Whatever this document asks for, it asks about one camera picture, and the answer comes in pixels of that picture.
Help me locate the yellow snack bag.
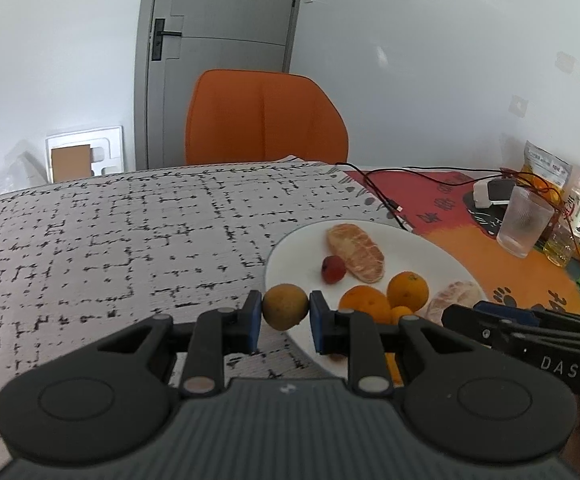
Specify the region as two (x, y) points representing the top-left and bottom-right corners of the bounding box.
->
(521, 140), (572, 196)

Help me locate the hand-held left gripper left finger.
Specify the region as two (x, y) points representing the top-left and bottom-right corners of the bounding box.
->
(95, 290), (263, 398)

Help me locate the medium orange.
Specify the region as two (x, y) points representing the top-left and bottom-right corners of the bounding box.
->
(387, 271), (430, 311)

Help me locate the orange chair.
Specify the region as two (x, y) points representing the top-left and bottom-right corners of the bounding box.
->
(185, 69), (349, 166)

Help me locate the black mat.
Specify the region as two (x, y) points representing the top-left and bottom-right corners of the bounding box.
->
(462, 187), (510, 236)

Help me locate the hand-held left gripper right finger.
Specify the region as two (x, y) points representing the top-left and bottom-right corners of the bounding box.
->
(309, 290), (476, 398)

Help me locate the small oil bottle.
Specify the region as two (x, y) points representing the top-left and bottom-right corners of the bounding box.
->
(542, 205), (578, 267)

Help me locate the black cable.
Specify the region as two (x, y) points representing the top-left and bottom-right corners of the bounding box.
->
(335, 161), (531, 213)

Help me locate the ribbed glass cup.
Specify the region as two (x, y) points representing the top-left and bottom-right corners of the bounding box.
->
(496, 186), (556, 259)

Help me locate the black door handle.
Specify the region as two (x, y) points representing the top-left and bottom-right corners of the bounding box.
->
(150, 18), (182, 62)

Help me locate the black patterned tablecloth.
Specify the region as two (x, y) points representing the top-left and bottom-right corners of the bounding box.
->
(0, 160), (396, 471)

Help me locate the large orange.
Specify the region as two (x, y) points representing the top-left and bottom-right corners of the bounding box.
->
(339, 285), (392, 326)

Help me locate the white foam packaging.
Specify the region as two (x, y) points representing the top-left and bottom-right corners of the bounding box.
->
(45, 125), (124, 184)

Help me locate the grey door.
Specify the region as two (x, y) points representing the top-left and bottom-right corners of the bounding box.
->
(134, 0), (307, 170)

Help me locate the white plate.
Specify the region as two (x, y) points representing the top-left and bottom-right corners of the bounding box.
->
(265, 220), (488, 386)

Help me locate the brown round fruit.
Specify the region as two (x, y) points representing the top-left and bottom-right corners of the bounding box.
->
(262, 283), (310, 331)

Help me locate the peeled pomelo segment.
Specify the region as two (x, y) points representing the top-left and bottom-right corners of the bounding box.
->
(415, 281), (482, 322)
(326, 223), (387, 282)

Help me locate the red orange printed mat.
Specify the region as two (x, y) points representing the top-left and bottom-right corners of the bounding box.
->
(342, 167), (580, 318)

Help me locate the white black device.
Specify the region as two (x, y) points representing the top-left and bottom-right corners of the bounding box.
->
(472, 177), (521, 209)

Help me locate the brown cardboard piece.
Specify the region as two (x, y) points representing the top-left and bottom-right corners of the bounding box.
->
(51, 144), (92, 182)

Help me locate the small red fruit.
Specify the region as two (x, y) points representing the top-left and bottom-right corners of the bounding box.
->
(320, 255), (347, 285)

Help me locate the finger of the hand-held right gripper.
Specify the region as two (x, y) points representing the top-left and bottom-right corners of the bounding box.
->
(442, 304), (526, 350)
(472, 301), (580, 333)

